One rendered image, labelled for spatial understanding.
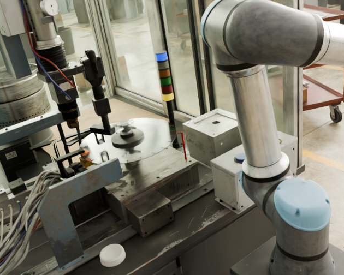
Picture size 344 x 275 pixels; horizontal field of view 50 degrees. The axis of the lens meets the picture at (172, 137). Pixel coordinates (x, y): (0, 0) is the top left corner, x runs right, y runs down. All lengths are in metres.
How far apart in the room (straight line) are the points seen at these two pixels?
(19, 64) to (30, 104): 0.59
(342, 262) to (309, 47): 0.57
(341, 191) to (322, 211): 1.73
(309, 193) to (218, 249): 0.48
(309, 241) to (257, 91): 0.34
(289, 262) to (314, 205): 0.16
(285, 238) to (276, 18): 0.48
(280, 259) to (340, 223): 1.41
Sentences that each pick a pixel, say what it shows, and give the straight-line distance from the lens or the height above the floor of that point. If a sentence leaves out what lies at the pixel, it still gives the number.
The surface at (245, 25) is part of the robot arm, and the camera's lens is 0.68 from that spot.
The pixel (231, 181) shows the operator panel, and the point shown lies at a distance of 1.12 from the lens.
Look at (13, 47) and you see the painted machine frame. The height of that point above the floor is 1.31.
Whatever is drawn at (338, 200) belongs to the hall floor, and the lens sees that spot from 2.50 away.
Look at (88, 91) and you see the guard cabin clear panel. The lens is 2.34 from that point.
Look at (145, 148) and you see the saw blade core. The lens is 1.17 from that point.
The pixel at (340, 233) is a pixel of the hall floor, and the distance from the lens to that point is 2.27.
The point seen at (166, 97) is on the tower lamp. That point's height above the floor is 0.99.
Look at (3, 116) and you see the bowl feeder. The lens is 1.78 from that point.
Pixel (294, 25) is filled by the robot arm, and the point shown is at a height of 1.35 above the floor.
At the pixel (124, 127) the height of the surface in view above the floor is 1.00.
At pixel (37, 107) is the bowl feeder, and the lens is 1.80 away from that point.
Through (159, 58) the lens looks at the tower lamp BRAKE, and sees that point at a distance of 1.42.
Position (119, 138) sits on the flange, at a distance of 1.25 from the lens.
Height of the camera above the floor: 1.48
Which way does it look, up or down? 26 degrees down
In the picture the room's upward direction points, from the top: 9 degrees counter-clockwise
